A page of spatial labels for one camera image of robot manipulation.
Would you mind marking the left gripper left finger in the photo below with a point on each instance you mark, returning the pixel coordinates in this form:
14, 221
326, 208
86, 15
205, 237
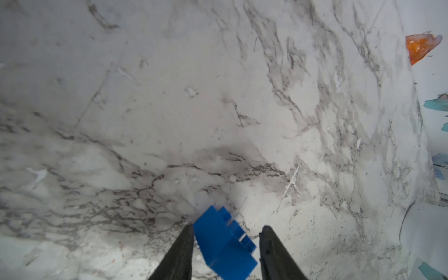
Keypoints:
177, 263

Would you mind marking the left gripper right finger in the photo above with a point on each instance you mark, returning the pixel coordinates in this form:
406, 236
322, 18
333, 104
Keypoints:
276, 262

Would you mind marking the blue lego brick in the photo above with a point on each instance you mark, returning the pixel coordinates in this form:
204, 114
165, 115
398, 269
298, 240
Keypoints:
225, 246

